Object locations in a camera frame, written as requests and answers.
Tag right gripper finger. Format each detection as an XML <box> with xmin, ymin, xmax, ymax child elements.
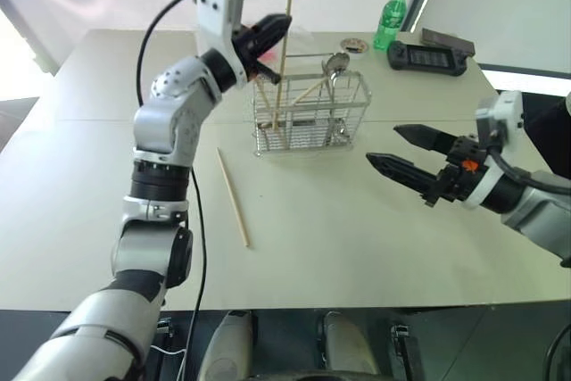
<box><xmin>365</xmin><ymin>153</ymin><xmax>442</xmax><ymax>198</ymax></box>
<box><xmin>392</xmin><ymin>123</ymin><xmax>457</xmax><ymax>153</ymax></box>

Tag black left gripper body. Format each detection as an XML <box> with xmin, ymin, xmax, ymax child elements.
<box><xmin>231</xmin><ymin>22</ymin><xmax>269</xmax><ymax>78</ymax></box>

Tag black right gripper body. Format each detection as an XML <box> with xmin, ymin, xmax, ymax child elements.
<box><xmin>418</xmin><ymin>134</ymin><xmax>490</xmax><ymax>209</ymax></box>

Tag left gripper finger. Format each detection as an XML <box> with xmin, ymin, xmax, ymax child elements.
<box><xmin>256</xmin><ymin>13</ymin><xmax>294</xmax><ymax>50</ymax></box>
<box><xmin>255</xmin><ymin>59</ymin><xmax>284</xmax><ymax>86</ymax></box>

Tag wooden chopstick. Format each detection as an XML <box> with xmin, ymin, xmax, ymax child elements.
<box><xmin>216</xmin><ymin>146</ymin><xmax>251</xmax><ymax>250</ymax></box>
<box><xmin>294</xmin><ymin>77</ymin><xmax>330</xmax><ymax>104</ymax></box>
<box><xmin>253</xmin><ymin>79</ymin><xmax>271</xmax><ymax>128</ymax></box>
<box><xmin>272</xmin><ymin>0</ymin><xmax>296</xmax><ymax>131</ymax></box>

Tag metal spoon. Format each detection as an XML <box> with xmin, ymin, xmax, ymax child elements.
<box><xmin>320</xmin><ymin>53</ymin><xmax>352</xmax><ymax>144</ymax></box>

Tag clear plastic bag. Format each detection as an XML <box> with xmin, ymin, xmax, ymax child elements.
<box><xmin>249</xmin><ymin>19</ymin><xmax>325</xmax><ymax>63</ymax></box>

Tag black handheld game controller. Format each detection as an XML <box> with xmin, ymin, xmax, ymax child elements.
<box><xmin>385</xmin><ymin>39</ymin><xmax>469</xmax><ymax>78</ymax></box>

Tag black bulky object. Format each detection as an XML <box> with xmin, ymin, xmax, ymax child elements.
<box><xmin>521</xmin><ymin>91</ymin><xmax>571</xmax><ymax>177</ymax></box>

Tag dark rectangular box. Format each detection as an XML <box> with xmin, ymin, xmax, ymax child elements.
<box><xmin>421</xmin><ymin>27</ymin><xmax>476</xmax><ymax>57</ymax></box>

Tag green plastic soda bottle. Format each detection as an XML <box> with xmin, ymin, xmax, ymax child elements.
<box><xmin>372</xmin><ymin>0</ymin><xmax>410</xmax><ymax>52</ymax></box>

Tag grey rounded shape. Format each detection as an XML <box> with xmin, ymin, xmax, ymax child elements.
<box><xmin>197</xmin><ymin>309</ymin><xmax>256</xmax><ymax>381</ymax></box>
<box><xmin>320</xmin><ymin>309</ymin><xmax>381</xmax><ymax>381</ymax></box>

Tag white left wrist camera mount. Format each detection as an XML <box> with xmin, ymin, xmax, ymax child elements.
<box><xmin>194</xmin><ymin>0</ymin><xmax>246</xmax><ymax>89</ymax></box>

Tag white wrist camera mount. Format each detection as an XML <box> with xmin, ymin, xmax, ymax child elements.
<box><xmin>194</xmin><ymin>0</ymin><xmax>246</xmax><ymax>89</ymax></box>
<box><xmin>461</xmin><ymin>89</ymin><xmax>525</xmax><ymax>211</ymax></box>

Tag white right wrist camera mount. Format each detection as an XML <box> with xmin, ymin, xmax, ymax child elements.
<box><xmin>461</xmin><ymin>89</ymin><xmax>525</xmax><ymax>211</ymax></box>

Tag metal wire basket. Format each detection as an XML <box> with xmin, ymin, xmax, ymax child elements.
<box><xmin>251</xmin><ymin>53</ymin><xmax>374</xmax><ymax>158</ymax></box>

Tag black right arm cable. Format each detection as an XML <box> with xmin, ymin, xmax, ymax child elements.
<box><xmin>488</xmin><ymin>148</ymin><xmax>571</xmax><ymax>197</ymax></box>

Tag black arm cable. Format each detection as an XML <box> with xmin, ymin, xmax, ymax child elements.
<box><xmin>488</xmin><ymin>148</ymin><xmax>571</xmax><ymax>197</ymax></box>
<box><xmin>135</xmin><ymin>0</ymin><xmax>209</xmax><ymax>381</ymax></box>

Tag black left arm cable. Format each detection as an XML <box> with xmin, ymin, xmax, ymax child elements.
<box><xmin>135</xmin><ymin>0</ymin><xmax>209</xmax><ymax>381</ymax></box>

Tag black metal bracket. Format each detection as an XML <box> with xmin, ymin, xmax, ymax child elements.
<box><xmin>389</xmin><ymin>323</ymin><xmax>425</xmax><ymax>381</ymax></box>
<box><xmin>155</xmin><ymin>317</ymin><xmax>176</xmax><ymax>340</ymax></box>

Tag thin white cable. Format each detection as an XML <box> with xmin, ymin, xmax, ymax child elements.
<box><xmin>150</xmin><ymin>344</ymin><xmax>187</xmax><ymax>381</ymax></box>

